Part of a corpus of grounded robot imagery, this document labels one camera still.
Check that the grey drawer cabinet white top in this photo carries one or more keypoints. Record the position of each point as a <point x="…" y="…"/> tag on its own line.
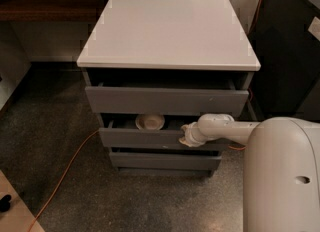
<point x="169" y="40"/>

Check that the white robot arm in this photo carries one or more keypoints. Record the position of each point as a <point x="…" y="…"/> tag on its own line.
<point x="281" y="173"/>

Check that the grey top drawer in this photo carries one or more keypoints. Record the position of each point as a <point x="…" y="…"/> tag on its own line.
<point x="168" y="98"/>

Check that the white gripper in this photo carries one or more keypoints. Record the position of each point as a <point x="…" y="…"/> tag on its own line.
<point x="189" y="135"/>

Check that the grey drawer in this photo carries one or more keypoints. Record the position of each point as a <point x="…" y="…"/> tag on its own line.
<point x="120" y="131"/>
<point x="199" y="160"/>
<point x="168" y="98"/>

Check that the white ceramic bowl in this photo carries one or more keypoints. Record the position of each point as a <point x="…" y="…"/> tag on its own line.
<point x="149" y="121"/>

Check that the grey bottom drawer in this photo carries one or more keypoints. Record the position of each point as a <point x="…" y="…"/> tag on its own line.
<point x="199" y="160"/>

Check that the dark wooden shelf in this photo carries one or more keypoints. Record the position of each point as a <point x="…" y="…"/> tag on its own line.
<point x="51" y="10"/>

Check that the light wooden table corner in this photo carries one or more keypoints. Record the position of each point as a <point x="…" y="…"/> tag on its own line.
<point x="18" y="218"/>

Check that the small black object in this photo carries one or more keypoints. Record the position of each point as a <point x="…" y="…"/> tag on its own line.
<point x="5" y="203"/>

